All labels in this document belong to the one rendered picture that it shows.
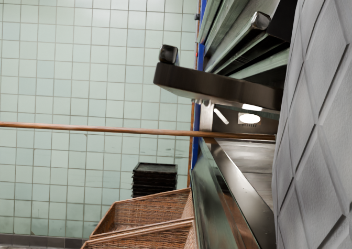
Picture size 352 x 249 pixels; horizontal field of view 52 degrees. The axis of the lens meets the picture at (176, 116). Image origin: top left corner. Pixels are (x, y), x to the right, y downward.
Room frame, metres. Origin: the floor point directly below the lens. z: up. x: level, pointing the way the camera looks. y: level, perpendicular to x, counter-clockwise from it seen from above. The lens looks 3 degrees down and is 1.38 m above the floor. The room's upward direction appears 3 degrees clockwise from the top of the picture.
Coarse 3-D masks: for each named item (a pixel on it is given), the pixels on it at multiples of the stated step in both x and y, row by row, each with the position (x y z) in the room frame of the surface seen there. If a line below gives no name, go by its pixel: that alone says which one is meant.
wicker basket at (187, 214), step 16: (160, 192) 2.13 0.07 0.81; (176, 192) 2.12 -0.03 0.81; (112, 208) 2.04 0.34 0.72; (128, 208) 2.13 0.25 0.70; (160, 208) 2.12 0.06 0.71; (176, 208) 2.12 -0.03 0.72; (192, 208) 1.71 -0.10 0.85; (112, 224) 2.08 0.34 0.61; (128, 224) 2.13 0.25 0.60; (144, 224) 2.12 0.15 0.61; (160, 224) 1.58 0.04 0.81
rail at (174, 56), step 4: (164, 44) 0.39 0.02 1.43; (160, 48) 0.39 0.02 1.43; (164, 48) 0.39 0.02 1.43; (168, 48) 0.39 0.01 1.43; (172, 48) 0.39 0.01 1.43; (176, 48) 0.39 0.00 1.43; (160, 52) 0.39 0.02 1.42; (164, 52) 0.39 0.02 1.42; (168, 52) 0.39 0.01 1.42; (172, 52) 0.39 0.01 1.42; (176, 52) 0.39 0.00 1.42; (160, 56) 0.39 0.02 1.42; (164, 56) 0.39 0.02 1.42; (168, 56) 0.39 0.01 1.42; (172, 56) 0.39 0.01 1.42; (176, 56) 0.39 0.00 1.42; (160, 60) 0.39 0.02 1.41; (164, 60) 0.39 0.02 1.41; (168, 60) 0.39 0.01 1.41; (172, 60) 0.39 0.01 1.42; (176, 60) 0.40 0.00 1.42; (176, 64) 0.43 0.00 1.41
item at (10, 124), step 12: (108, 132) 1.86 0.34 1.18; (120, 132) 1.86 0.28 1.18; (132, 132) 1.85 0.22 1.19; (144, 132) 1.85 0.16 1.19; (156, 132) 1.85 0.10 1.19; (168, 132) 1.85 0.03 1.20; (180, 132) 1.85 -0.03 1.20; (192, 132) 1.85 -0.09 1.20; (204, 132) 1.85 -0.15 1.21; (216, 132) 1.86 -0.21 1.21
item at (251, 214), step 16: (208, 144) 1.57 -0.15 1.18; (224, 160) 1.17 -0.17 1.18; (224, 176) 0.92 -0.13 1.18; (240, 176) 0.93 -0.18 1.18; (224, 192) 0.87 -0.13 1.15; (240, 192) 0.77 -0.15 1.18; (256, 192) 0.77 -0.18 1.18; (240, 208) 0.65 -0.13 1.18; (256, 208) 0.66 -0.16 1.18; (240, 224) 0.63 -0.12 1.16; (256, 224) 0.57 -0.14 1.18; (272, 224) 0.57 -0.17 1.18; (256, 240) 0.50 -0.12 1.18; (272, 240) 0.51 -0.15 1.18
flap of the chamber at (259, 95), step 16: (160, 64) 0.39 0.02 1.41; (160, 80) 0.39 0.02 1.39; (176, 80) 0.39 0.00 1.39; (192, 80) 0.39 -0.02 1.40; (208, 80) 0.39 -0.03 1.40; (224, 80) 0.39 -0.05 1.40; (240, 80) 0.39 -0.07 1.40; (192, 96) 0.81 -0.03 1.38; (208, 96) 0.42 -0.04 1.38; (224, 96) 0.39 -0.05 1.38; (240, 96) 0.39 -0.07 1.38; (256, 96) 0.39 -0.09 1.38; (272, 96) 0.39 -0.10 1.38; (272, 112) 0.55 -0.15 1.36
